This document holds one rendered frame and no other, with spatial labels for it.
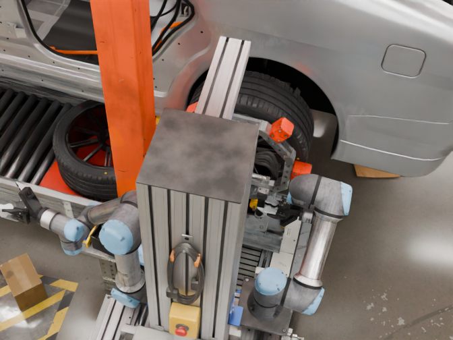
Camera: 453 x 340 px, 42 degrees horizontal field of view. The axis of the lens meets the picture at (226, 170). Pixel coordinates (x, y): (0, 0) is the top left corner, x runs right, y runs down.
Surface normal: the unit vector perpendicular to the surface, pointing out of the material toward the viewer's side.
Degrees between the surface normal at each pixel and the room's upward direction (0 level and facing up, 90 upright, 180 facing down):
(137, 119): 90
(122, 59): 90
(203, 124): 0
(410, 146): 90
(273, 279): 7
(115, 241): 82
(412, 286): 0
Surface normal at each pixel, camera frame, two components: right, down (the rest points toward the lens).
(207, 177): 0.06, -0.62
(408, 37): -0.25, 0.63
